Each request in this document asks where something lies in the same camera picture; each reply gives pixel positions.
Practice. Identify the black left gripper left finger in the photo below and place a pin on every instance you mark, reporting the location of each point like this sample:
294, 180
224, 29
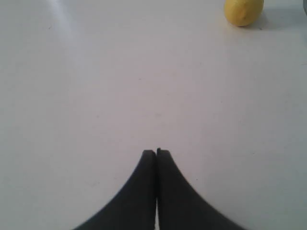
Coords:
134, 206

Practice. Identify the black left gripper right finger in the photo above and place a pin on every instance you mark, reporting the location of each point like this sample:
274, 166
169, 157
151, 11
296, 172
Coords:
180, 207

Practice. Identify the yellow lemon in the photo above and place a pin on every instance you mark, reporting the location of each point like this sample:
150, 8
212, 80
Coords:
242, 12

